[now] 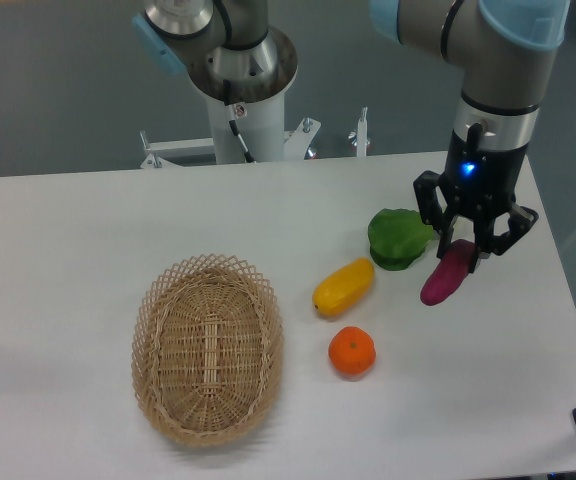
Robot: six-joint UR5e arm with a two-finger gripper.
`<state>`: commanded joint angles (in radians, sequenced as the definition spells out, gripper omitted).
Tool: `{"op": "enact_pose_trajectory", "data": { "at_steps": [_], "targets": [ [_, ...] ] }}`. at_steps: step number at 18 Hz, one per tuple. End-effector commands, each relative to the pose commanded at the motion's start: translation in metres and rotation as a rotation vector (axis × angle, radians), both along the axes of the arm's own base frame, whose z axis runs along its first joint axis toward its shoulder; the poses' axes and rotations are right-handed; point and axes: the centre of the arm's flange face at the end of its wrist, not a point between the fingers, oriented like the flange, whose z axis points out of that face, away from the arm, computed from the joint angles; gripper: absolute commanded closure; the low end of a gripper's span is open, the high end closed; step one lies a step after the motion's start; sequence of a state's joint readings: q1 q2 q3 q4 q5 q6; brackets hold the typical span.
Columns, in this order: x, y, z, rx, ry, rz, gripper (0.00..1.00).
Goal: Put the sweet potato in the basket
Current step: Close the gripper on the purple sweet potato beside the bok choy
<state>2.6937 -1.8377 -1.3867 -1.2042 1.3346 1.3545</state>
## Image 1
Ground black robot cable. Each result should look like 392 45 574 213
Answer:
222 79 257 164

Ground orange tangerine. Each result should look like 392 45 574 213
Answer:
328 326 376 377

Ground purple sweet potato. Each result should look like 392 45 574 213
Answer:
420 239 476 306

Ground yellow mango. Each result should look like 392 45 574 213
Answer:
312 257 375 317

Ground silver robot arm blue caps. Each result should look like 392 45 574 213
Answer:
132 1 569 264

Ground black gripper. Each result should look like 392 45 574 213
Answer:
413 132 539 273

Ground woven wicker basket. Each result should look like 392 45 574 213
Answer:
131 254 283 448

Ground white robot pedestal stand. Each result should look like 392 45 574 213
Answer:
139 89 372 169

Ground green leafy vegetable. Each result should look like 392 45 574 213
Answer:
367 209 435 271

